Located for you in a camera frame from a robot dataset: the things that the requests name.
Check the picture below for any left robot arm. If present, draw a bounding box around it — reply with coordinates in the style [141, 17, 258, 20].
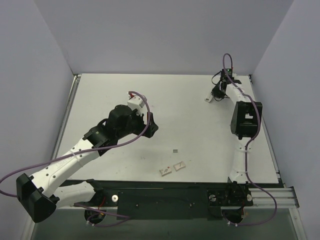
[16, 103, 159, 223]

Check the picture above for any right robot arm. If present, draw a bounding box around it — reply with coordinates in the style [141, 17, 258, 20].
[209, 68, 263, 205]

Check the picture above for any staple box with red dot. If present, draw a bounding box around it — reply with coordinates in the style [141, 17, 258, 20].
[159, 166, 172, 177]

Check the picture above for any open staple box tray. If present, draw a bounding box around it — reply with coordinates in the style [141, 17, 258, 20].
[173, 161, 186, 172]

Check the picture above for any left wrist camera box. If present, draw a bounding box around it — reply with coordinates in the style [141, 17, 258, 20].
[127, 95, 145, 116]

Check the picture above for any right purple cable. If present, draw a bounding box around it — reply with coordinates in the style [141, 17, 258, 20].
[222, 53, 278, 226]

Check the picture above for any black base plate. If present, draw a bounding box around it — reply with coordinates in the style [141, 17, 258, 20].
[85, 180, 253, 220]

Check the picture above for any aluminium rail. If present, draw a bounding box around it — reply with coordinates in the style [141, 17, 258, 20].
[249, 187, 300, 209]

